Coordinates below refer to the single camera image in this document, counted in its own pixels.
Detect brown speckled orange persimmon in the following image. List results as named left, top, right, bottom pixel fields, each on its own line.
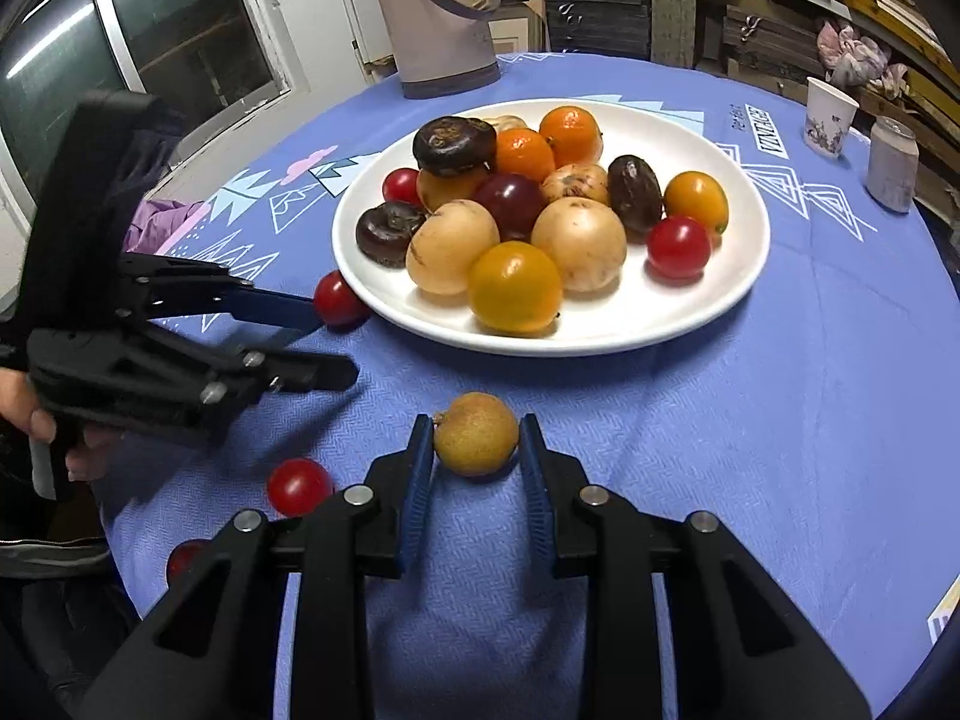
left=540, top=163, right=610, bottom=207

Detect printed paper cup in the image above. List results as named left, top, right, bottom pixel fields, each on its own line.
left=804, top=76, right=860, bottom=160

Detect small tan longan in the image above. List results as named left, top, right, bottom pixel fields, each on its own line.
left=433, top=391, right=520, bottom=478

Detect dark brown water chestnut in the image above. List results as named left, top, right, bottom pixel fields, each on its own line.
left=355, top=201, right=428, bottom=269
left=412, top=116, right=498, bottom=178
left=606, top=154, right=665, bottom=235

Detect purple cloth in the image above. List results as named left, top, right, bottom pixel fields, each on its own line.
left=124, top=199, right=207, bottom=254

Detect person's left hand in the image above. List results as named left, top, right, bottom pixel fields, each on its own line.
left=0, top=370, right=126, bottom=483

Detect window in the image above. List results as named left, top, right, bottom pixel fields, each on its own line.
left=0, top=0, right=305, bottom=196

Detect pink floral cloth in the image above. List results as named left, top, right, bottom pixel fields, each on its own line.
left=816, top=20, right=908, bottom=95

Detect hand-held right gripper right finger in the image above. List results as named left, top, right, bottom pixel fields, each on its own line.
left=517, top=412, right=875, bottom=720

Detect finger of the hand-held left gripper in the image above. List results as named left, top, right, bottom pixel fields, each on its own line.
left=120, top=251, right=329, bottom=335
left=28, top=325, right=361, bottom=446

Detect tangerine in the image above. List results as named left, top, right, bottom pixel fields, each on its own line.
left=491, top=127, right=557, bottom=177
left=538, top=106, right=605, bottom=167

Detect person's dark jacket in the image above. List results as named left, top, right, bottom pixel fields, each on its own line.
left=0, top=465, right=143, bottom=720

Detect red cherry tomato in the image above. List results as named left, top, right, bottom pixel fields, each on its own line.
left=268, top=457, right=335, bottom=518
left=646, top=215, right=712, bottom=280
left=313, top=271, right=372, bottom=329
left=382, top=168, right=423, bottom=207

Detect blue printed tablecloth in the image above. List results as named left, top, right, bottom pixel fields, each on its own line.
left=101, top=52, right=960, bottom=720

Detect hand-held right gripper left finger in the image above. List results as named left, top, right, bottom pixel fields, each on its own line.
left=75, top=412, right=436, bottom=720

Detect yellow orange tomato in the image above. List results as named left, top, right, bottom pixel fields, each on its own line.
left=663, top=171, right=730, bottom=235
left=468, top=241, right=563, bottom=335

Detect white leaning plank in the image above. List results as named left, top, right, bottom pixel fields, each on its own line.
left=330, top=0, right=398, bottom=80

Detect beige thermos flask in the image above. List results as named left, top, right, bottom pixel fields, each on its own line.
left=362, top=0, right=502, bottom=100

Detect grey drink can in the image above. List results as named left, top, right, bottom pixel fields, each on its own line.
left=865, top=116, right=920, bottom=214

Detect white oval plate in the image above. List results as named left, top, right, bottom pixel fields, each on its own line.
left=331, top=99, right=771, bottom=357

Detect stacks of sample boards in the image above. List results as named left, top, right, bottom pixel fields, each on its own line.
left=525, top=0, right=960, bottom=203

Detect white picture frame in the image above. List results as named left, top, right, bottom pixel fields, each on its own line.
left=487, top=4, right=547, bottom=57

